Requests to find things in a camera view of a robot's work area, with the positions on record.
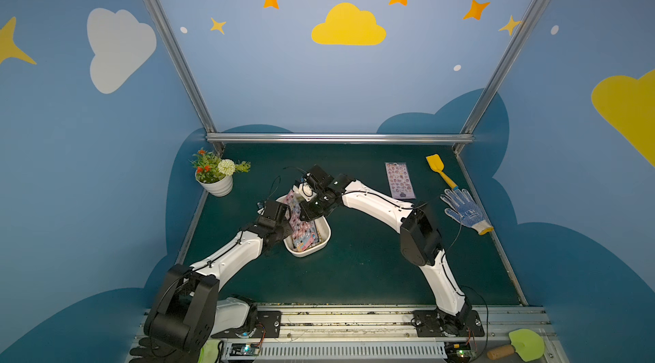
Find white plastic storage box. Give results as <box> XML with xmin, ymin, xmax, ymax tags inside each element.
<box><xmin>277</xmin><ymin>192</ymin><xmax>332</xmax><ymax>257</ymax></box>

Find pink bear sticker sheet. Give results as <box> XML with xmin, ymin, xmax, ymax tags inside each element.
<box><xmin>385</xmin><ymin>163</ymin><xmax>416</xmax><ymax>200</ymax></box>

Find pink blue sticker sheet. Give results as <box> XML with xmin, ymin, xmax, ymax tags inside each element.
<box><xmin>283</xmin><ymin>190</ymin><xmax>321</xmax><ymax>253</ymax></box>

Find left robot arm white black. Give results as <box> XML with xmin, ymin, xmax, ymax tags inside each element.
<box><xmin>144</xmin><ymin>200</ymin><xmax>292</xmax><ymax>354</ymax></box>

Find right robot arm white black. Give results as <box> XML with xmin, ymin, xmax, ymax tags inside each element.
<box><xmin>294</xmin><ymin>165</ymin><xmax>485</xmax><ymax>337</ymax></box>

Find white pot artificial flowers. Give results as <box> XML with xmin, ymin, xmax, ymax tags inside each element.
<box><xmin>192</xmin><ymin>149</ymin><xmax>252</xmax><ymax>198</ymax></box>

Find yellow toy shovel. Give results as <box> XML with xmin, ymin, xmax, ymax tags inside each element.
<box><xmin>426</xmin><ymin>154</ymin><xmax>459</xmax><ymax>190</ymax></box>

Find blue dotted work glove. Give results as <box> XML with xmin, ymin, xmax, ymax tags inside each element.
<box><xmin>440</xmin><ymin>188</ymin><xmax>494</xmax><ymax>235</ymax></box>

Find black green glove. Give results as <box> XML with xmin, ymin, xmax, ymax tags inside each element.
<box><xmin>129</xmin><ymin>337</ymin><xmax>177</xmax><ymax>363</ymax></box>

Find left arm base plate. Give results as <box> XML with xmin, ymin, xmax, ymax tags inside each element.
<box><xmin>210</xmin><ymin>311</ymin><xmax>281</xmax><ymax>339</ymax></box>

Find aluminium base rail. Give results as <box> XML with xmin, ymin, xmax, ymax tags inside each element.
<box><xmin>199</xmin><ymin>304</ymin><xmax>569</xmax><ymax>362</ymax></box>

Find aluminium frame back bar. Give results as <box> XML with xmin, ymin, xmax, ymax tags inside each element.
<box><xmin>206</xmin><ymin>132</ymin><xmax>474</xmax><ymax>145</ymax></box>

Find white vented cable duct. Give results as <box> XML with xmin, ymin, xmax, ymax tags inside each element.
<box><xmin>255</xmin><ymin>342</ymin><xmax>447</xmax><ymax>361</ymax></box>

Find aluminium frame right post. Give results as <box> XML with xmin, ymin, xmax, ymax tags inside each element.
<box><xmin>453</xmin><ymin>0</ymin><xmax>552</xmax><ymax>156</ymax></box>

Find aluminium frame post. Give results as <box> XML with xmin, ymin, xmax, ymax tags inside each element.
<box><xmin>453</xmin><ymin>0</ymin><xmax>552</xmax><ymax>156</ymax></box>
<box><xmin>143</xmin><ymin>0</ymin><xmax>225</xmax><ymax>155</ymax></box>

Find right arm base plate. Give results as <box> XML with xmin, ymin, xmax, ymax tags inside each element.
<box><xmin>412</xmin><ymin>308</ymin><xmax>485</xmax><ymax>338</ymax></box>

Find green toy trowel wooden handle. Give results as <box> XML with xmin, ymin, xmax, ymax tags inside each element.
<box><xmin>486</xmin><ymin>329</ymin><xmax>545</xmax><ymax>362</ymax></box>

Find aluminium frame left post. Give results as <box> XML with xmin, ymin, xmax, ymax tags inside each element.
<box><xmin>143</xmin><ymin>0</ymin><xmax>225</xmax><ymax>155</ymax></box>

